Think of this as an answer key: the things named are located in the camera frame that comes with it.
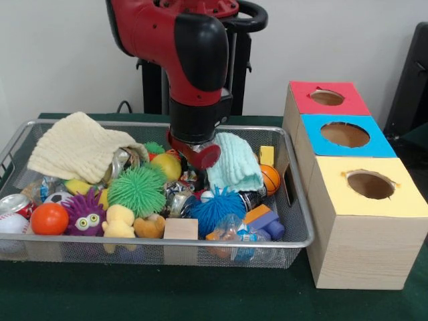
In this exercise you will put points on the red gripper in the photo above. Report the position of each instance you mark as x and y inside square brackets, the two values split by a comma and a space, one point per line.
[200, 157]

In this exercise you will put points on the light blue fluffy cloth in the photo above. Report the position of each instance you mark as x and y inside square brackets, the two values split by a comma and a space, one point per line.
[237, 160]

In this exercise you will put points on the cream muslin cloth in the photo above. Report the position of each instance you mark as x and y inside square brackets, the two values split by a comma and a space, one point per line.
[80, 147]

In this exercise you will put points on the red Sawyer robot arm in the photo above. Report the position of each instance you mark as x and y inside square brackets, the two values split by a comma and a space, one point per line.
[187, 53]

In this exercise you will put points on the silver mesh bin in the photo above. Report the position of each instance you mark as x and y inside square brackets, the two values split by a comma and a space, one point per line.
[83, 255]

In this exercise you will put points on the wooden three-hole box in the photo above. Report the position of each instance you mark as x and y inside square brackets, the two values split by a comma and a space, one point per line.
[361, 254]

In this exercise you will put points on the blue spiky rubber ball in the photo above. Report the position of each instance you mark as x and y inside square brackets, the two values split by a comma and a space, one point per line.
[219, 209]

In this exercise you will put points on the yellow smooth ball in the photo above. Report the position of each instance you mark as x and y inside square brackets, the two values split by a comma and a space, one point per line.
[167, 164]

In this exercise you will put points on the green spiky rubber ball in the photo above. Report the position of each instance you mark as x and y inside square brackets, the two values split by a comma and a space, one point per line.
[137, 190]

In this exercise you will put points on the orange toy basketball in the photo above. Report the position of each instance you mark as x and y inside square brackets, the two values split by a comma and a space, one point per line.
[271, 180]

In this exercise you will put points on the yellow plush duck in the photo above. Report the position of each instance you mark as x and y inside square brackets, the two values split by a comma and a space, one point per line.
[118, 222]

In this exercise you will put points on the dark green table cloth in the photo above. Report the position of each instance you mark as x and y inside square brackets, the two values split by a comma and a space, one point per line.
[418, 140]
[167, 294]

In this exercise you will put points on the purple spiky monster toy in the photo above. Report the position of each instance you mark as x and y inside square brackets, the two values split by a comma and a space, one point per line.
[85, 214]

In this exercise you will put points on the orange smooth ball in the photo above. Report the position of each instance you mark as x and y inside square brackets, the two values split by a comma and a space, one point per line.
[49, 219]

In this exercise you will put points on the white baseball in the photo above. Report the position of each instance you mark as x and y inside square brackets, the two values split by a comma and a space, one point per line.
[13, 223]

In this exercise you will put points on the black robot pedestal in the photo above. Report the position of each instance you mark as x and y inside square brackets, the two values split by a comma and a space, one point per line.
[242, 67]

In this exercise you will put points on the red robot base mount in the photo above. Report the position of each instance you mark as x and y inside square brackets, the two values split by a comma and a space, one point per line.
[227, 8]

